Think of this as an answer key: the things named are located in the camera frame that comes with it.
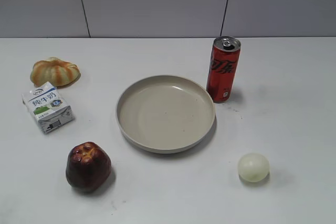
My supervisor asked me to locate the white egg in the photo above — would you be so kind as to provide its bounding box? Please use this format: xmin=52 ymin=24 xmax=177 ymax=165
xmin=237 ymin=153 xmax=270 ymax=183

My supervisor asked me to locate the beige round plate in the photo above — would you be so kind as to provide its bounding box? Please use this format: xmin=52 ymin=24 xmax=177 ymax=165
xmin=116 ymin=75 xmax=216 ymax=154

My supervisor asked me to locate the red cola can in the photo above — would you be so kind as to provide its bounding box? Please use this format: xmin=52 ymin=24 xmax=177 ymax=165
xmin=206 ymin=36 xmax=241 ymax=103

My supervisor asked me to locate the dark red wax apple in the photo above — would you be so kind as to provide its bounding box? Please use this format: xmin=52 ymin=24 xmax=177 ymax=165
xmin=66 ymin=142 xmax=112 ymax=193

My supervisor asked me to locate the striped orange pumpkin bread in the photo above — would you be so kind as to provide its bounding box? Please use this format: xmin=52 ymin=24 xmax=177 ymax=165
xmin=30 ymin=57 xmax=80 ymax=87

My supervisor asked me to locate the white milk carton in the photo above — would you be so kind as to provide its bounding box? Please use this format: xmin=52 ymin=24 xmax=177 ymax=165
xmin=22 ymin=82 xmax=75 ymax=134

